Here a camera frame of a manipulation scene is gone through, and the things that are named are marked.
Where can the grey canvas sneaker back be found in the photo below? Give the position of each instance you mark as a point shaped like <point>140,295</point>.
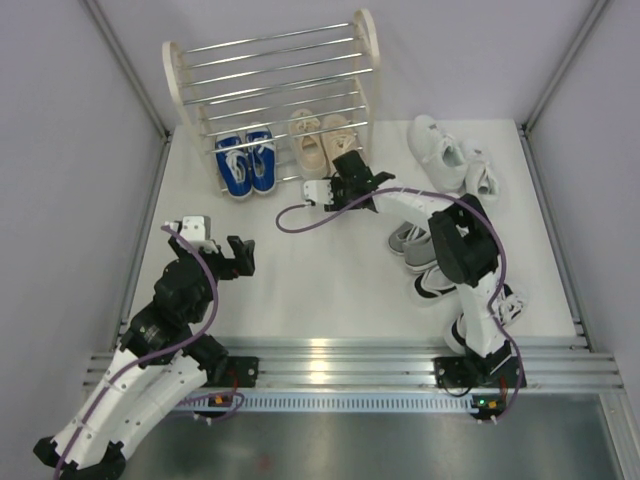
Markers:
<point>400,236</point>

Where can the black white sneaker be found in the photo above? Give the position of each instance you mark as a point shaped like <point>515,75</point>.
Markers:
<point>432,286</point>
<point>510,304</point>

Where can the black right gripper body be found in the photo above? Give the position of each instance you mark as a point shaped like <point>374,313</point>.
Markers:
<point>341,195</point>

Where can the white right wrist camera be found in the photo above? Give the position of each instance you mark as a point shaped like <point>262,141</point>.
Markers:
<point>318,192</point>

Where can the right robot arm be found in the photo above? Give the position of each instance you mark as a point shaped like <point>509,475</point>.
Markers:
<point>469,255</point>

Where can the aluminium mounting rail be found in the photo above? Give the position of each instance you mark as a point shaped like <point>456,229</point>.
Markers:
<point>553,365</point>

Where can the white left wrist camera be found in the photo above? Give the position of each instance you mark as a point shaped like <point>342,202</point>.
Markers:
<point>196,230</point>

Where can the grey canvas sneaker front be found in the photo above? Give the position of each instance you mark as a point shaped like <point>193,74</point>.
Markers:
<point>419,255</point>

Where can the grey canvas sneaker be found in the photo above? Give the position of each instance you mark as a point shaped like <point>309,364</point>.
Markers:
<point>400,236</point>
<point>419,255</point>

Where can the cream and chrome shoe rack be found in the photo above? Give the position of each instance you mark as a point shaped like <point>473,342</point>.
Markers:
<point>234,86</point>

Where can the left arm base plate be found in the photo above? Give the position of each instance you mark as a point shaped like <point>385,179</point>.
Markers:
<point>245,372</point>

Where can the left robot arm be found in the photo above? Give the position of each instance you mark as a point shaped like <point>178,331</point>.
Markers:
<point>163,357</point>

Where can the white sneaker right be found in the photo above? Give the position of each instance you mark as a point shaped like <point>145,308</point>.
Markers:
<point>480,178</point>

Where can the blue canvas sneaker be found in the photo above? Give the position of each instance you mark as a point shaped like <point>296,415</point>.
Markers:
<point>262,159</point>
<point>233,165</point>

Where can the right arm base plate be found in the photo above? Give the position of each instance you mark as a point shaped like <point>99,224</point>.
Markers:
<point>466,372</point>

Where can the black white sneaker lower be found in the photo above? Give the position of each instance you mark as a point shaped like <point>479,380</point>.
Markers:
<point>510,304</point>

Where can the white sneaker left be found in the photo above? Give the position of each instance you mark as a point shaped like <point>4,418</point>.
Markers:
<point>437,153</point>

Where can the perforated cable duct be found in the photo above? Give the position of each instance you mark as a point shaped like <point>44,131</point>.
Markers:
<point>420,402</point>

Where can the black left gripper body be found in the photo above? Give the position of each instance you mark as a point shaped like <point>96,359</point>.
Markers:
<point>203,303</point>

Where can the black white sneaker upper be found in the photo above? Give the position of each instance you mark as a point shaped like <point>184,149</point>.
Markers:
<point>432,286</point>

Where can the beige lace sneaker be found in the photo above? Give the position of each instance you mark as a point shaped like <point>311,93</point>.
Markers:
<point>305,140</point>
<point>338,138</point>

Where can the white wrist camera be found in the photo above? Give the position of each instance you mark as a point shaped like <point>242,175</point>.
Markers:
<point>196,230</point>
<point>318,192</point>

